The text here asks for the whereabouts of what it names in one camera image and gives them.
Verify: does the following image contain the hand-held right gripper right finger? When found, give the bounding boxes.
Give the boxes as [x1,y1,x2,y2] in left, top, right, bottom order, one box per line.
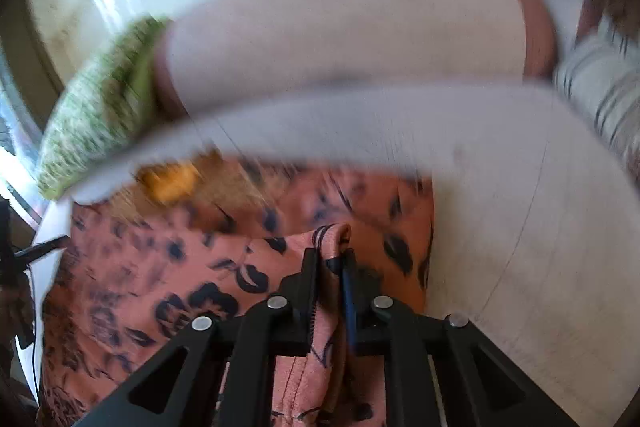
[341,249,581,427]

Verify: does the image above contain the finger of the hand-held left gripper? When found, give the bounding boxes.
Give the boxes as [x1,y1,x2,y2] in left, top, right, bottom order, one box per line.
[15,234,69,264]

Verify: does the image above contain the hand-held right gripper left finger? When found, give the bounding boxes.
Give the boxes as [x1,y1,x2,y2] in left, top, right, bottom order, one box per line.
[75,249,321,427]

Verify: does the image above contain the orange floral garment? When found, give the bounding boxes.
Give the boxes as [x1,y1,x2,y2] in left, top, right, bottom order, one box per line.
[37,157,436,427]

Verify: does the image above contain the green patterned pillow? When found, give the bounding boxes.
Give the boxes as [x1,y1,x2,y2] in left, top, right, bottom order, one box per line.
[37,16,173,200]

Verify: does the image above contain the striped grey cloth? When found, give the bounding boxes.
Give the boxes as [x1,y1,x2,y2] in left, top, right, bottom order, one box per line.
[552,14,640,178]

